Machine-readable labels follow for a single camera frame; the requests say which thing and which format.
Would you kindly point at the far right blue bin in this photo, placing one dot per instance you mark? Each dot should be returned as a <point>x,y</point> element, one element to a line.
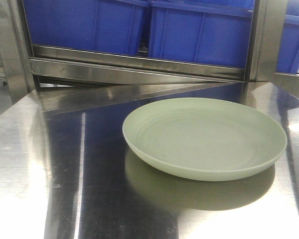
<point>288,59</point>

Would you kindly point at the left blue bin behind table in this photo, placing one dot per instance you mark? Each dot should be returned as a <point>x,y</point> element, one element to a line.
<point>112,26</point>

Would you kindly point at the green plate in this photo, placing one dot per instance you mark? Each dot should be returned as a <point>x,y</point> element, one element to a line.
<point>204,139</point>

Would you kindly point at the blue bin behind table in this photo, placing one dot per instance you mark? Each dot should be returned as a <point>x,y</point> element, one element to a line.
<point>200,32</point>
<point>112,26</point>

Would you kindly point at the right blue bin behind table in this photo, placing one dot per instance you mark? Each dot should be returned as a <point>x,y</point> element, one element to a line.
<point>200,32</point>

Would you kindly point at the stainless steel shelf rack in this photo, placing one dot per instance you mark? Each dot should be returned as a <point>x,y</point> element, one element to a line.
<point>22,64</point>

